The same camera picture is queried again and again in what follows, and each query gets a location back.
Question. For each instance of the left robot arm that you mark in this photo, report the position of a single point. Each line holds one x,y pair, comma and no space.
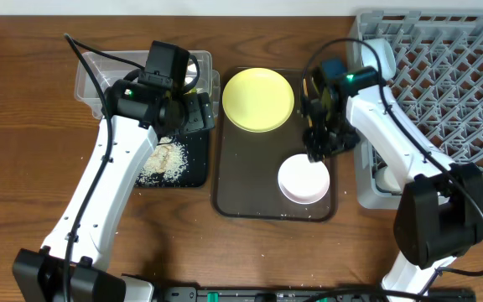
152,101

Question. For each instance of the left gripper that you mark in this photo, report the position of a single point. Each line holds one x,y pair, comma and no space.
201,111

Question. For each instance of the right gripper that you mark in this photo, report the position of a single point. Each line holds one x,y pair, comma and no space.
325,137

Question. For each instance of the black waste tray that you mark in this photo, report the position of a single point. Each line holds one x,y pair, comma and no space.
197,146

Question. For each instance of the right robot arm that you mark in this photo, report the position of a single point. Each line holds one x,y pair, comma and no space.
440,212

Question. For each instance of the white pink bowl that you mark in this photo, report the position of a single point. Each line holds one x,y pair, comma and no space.
301,181

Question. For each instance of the white cup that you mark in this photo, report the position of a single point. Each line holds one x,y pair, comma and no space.
385,181

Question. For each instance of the light blue bowl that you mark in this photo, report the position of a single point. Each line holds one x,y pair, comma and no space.
385,55

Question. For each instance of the clear plastic bin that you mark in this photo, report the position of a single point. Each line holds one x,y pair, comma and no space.
108,71

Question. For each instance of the grey dishwasher rack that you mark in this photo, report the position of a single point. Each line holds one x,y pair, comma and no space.
439,77

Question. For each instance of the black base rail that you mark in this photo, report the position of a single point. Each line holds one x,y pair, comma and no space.
191,294

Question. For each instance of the rice food waste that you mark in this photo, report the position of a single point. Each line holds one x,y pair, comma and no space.
166,165

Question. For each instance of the left wooden chopstick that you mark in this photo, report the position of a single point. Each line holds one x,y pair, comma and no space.
305,90

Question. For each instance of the yellow plate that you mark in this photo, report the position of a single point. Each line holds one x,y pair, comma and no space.
258,100

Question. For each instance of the brown serving tray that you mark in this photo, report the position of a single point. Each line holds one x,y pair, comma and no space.
245,180

